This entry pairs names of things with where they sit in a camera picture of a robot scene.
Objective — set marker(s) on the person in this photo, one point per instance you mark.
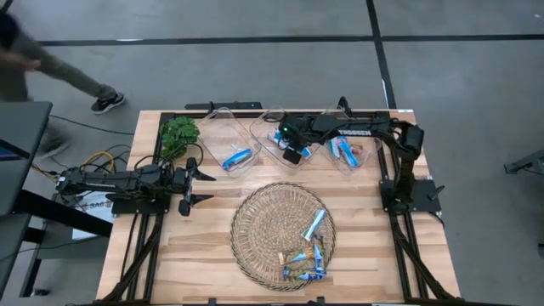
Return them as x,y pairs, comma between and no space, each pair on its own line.
64,71

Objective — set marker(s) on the light blue white granola bar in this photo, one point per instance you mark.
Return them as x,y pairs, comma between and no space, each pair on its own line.
313,225

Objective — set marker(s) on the grey desk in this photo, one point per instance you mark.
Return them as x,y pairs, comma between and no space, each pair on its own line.
21,127

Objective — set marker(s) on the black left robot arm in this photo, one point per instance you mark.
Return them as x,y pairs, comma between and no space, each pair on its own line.
106,180

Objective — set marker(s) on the green artificial plant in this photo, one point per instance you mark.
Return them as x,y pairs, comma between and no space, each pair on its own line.
178,134

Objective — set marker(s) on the black desk crossbar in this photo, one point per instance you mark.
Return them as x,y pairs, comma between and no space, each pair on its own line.
64,212

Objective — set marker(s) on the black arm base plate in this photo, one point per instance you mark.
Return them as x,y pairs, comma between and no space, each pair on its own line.
425,200
136,207

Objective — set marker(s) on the black table-edge clamp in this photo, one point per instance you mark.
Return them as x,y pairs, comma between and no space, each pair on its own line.
343,104

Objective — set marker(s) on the red green granola bar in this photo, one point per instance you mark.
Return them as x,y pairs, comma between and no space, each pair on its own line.
358,149

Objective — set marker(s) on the black power strip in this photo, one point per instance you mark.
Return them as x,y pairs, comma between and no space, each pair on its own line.
234,105

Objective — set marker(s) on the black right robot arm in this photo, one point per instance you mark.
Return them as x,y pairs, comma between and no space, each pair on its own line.
353,125

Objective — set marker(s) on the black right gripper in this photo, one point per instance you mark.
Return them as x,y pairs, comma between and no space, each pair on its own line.
299,127

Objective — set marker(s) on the white paper sign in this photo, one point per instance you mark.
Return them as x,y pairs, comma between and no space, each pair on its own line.
98,206

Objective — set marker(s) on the round woven wicker basket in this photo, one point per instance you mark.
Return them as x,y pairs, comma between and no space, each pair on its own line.
268,229

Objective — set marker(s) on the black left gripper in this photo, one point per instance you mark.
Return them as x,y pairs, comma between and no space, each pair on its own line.
183,180

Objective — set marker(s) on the clear plastic bin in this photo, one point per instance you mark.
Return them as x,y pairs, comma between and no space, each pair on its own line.
272,159
370,153
217,132

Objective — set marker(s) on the blue brown granola bar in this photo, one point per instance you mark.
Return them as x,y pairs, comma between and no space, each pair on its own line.
308,275

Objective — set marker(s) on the grey furniture leg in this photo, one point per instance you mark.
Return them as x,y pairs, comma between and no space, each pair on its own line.
527,163

